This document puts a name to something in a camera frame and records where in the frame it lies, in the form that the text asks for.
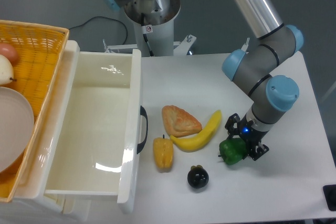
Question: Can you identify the black cable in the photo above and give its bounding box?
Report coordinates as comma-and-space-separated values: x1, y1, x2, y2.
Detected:
68, 16, 129, 44

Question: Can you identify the brown puff pastry bread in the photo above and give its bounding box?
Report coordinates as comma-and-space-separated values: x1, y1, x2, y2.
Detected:
162, 105, 203, 137

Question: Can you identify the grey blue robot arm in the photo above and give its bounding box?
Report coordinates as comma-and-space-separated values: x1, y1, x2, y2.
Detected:
104, 0, 303, 164

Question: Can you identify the white open drawer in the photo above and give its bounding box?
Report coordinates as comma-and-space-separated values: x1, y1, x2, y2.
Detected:
45, 49, 145, 214

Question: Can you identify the green bell pepper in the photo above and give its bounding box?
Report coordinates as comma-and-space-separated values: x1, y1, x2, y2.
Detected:
219, 138, 247, 165

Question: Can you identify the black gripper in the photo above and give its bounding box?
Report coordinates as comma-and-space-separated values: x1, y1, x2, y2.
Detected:
225, 113, 269, 161

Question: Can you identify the red apple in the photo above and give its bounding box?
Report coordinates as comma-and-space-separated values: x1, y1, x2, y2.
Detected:
0, 43, 19, 65

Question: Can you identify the black object at table edge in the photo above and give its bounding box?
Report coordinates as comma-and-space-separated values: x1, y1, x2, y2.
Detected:
323, 184, 336, 211

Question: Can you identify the black drawer handle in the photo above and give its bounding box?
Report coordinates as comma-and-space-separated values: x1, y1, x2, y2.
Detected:
136, 106, 149, 154

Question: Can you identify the yellow banana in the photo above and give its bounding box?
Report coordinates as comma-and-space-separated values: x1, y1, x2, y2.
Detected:
170, 110, 222, 152

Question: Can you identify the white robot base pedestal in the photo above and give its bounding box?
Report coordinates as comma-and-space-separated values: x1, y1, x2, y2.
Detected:
124, 0, 181, 57

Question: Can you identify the white pear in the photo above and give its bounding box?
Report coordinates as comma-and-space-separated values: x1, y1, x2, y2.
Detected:
0, 55, 16, 85

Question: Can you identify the beige plate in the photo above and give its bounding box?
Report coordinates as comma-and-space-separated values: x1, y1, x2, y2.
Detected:
1, 87, 34, 172

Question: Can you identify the dark purple mangosteen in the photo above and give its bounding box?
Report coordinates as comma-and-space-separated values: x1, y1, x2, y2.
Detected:
187, 165, 209, 189

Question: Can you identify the yellow woven basket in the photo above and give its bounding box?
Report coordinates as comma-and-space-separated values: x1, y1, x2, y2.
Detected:
1, 20, 69, 203

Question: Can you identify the white drawer cabinet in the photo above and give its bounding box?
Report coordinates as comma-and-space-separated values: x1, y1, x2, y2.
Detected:
1, 40, 91, 223

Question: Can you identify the yellow bell pepper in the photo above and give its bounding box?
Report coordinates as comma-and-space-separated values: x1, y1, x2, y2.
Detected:
153, 134, 174, 170

